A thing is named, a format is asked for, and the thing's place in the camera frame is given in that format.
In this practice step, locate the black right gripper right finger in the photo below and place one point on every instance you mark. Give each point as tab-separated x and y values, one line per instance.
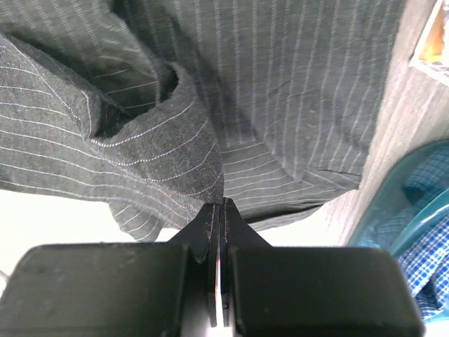
309	291

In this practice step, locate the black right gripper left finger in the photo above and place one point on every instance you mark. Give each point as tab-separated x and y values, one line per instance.
117	289

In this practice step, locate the black pinstripe long sleeve shirt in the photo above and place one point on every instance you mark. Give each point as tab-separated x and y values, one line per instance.
158	107

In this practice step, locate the blue checked long sleeve shirt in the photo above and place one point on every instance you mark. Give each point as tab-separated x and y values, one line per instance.
425	266

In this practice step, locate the stack of books and papers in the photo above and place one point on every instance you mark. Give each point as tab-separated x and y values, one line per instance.
431	52

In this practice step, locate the teal plastic basin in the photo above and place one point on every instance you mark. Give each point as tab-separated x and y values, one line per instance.
412	199

